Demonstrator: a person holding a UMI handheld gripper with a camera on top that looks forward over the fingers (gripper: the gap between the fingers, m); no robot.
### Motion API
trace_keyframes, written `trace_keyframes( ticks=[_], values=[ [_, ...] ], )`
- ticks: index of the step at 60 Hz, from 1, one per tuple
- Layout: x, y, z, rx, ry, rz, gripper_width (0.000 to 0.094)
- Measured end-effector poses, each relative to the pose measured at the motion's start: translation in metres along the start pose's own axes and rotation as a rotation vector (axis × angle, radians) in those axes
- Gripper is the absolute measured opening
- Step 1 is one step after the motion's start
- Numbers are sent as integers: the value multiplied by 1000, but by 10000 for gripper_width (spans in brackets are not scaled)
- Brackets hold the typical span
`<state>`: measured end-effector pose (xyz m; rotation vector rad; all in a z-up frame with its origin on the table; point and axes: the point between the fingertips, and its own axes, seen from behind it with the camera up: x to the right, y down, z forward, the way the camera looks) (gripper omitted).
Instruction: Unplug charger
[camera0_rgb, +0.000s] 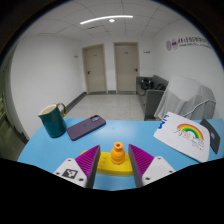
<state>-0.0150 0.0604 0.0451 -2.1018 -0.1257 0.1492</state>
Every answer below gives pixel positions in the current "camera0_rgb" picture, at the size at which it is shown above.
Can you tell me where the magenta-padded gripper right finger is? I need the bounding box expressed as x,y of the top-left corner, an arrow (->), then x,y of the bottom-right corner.
128,143 -> 177,188

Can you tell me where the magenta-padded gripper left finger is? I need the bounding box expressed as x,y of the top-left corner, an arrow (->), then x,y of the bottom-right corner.
53,144 -> 102,189

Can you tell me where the orange charger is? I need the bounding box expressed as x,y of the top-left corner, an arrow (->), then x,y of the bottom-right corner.
110,141 -> 127,166

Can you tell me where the white rainbow-print mouse pad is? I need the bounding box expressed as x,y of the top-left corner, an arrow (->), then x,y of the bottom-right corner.
153,111 -> 212,164

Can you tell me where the purple smartphone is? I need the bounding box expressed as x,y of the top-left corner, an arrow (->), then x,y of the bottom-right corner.
66,114 -> 107,142

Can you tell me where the teal mug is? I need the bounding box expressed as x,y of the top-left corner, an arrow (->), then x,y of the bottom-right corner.
37,102 -> 68,139

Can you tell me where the black notebook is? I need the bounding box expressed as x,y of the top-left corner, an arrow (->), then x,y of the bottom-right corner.
199,118 -> 222,155

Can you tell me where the grey sofa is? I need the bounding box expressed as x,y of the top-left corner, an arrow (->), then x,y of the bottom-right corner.
135,74 -> 170,121

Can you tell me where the grey cloth-covered furniture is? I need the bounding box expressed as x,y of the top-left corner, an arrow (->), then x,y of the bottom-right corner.
153,74 -> 217,121

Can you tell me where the beige door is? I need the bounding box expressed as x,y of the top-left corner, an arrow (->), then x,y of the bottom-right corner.
82,44 -> 108,95
113,41 -> 140,93

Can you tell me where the long ceiling light strip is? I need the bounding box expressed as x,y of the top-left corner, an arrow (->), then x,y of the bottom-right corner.
79,14 -> 134,26

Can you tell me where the purple wall sign lettering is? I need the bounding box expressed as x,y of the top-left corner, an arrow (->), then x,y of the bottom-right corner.
165,35 -> 213,52

